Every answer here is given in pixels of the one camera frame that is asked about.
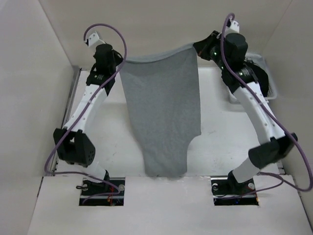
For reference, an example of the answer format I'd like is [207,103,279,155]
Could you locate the left aluminium table rail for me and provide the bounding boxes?
[48,66,81,176]

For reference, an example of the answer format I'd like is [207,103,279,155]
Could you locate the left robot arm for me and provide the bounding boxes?
[53,42,123,195]

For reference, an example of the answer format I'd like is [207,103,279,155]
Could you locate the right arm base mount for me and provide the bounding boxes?
[211,177,259,206]

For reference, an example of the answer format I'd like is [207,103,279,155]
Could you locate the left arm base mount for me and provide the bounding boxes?
[76,178,126,207]

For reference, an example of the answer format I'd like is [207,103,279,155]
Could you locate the aluminium table rail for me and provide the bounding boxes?
[274,160,286,175]
[48,66,81,176]

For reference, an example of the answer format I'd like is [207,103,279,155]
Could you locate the black tank top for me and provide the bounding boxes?
[246,62,269,97]

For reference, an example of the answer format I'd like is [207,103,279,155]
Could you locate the right aluminium table rail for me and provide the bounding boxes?
[274,160,286,175]

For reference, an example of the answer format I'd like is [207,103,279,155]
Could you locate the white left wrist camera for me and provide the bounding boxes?
[85,31,106,48]

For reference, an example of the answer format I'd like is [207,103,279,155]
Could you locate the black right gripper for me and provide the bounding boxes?
[194,30,229,71]

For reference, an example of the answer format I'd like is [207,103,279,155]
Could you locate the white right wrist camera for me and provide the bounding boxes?
[225,20,240,34]

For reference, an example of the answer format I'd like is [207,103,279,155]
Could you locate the grey tank top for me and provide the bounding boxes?
[120,44,201,178]

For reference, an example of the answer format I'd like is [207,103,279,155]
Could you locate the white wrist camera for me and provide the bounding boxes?
[225,20,240,34]
[85,31,106,48]

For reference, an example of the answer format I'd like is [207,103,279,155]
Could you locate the white plastic basket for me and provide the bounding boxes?
[228,52,278,104]

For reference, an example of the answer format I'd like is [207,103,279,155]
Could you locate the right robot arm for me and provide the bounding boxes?
[193,31,294,194]

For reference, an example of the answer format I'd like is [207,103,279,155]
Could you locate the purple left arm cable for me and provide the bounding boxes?
[44,23,128,204]

